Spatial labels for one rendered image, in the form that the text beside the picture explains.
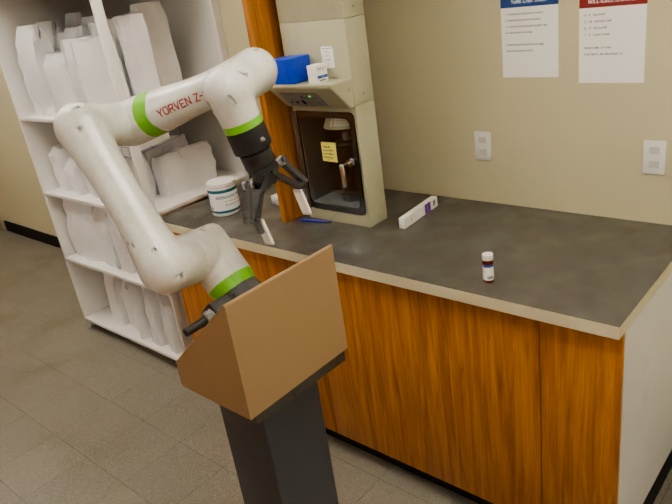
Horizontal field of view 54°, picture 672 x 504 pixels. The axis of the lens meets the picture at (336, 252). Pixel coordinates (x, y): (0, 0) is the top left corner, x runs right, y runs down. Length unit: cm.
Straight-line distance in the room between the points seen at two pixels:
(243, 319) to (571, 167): 146
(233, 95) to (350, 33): 100
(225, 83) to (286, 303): 52
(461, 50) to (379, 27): 39
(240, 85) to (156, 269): 47
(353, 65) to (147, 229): 109
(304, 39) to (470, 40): 61
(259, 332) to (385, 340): 90
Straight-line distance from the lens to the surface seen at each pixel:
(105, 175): 165
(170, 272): 157
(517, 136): 258
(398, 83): 280
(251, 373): 153
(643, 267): 214
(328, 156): 253
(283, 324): 156
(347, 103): 237
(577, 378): 200
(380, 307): 228
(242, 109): 146
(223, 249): 169
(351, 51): 238
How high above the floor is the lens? 187
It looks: 23 degrees down
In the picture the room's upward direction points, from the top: 9 degrees counter-clockwise
